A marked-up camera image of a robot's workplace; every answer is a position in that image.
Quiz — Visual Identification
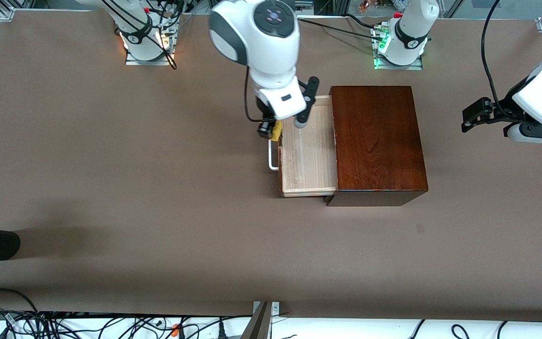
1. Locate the black cable across table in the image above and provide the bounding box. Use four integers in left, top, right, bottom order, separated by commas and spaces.
297, 18, 380, 37

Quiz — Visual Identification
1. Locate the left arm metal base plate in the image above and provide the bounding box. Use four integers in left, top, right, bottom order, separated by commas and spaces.
375, 56, 423, 70

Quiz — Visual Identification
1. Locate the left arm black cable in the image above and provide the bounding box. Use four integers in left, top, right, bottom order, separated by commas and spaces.
482, 0, 516, 116

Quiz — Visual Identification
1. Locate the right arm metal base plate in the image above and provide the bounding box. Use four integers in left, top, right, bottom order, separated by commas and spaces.
125, 47, 175, 65

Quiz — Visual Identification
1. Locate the looped black cable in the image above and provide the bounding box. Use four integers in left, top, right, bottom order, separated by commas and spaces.
0, 288, 40, 315

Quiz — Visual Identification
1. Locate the dark brown wooden cabinet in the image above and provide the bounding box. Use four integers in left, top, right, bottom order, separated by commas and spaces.
325, 86, 429, 207

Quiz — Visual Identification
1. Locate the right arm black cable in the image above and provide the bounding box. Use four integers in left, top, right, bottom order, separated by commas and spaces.
244, 66, 264, 123

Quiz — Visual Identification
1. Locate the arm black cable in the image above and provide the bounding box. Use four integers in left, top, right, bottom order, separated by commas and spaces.
244, 66, 264, 123
482, 0, 516, 116

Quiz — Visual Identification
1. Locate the light wood drawer white handle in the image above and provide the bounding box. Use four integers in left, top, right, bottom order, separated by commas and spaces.
269, 95, 338, 197

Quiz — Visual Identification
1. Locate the dark grey metal post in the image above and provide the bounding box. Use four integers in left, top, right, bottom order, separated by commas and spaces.
240, 301, 271, 339

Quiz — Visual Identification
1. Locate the silver metal bracket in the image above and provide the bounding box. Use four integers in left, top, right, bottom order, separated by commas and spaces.
253, 301, 280, 317

